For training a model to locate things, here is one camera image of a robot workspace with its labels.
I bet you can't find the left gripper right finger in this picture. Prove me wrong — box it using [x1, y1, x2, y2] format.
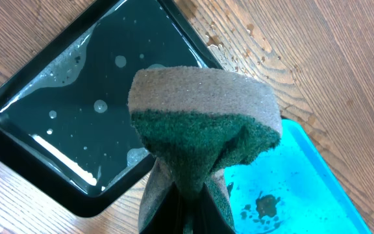
[193, 185, 234, 234]

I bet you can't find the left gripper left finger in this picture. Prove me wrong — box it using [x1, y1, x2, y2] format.
[140, 183, 185, 234]

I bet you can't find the green scrub sponge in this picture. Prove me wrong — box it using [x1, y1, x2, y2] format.
[128, 66, 282, 233]

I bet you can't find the teal plastic tray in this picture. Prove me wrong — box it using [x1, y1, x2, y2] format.
[225, 120, 370, 234]

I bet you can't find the black water basin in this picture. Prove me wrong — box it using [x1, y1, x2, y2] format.
[0, 0, 219, 217]

